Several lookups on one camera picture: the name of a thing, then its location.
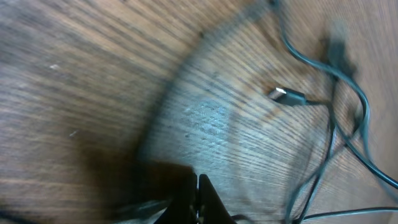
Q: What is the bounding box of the black thick usb cable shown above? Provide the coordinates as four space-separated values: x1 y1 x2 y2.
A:
273 0 398 222

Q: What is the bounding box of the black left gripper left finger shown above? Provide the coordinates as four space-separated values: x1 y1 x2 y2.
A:
154 174 197 224

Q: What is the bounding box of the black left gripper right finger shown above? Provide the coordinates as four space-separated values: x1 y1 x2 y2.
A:
198 174 236 224

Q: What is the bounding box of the black thin usb cable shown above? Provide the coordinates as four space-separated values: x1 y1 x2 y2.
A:
267 86 364 224

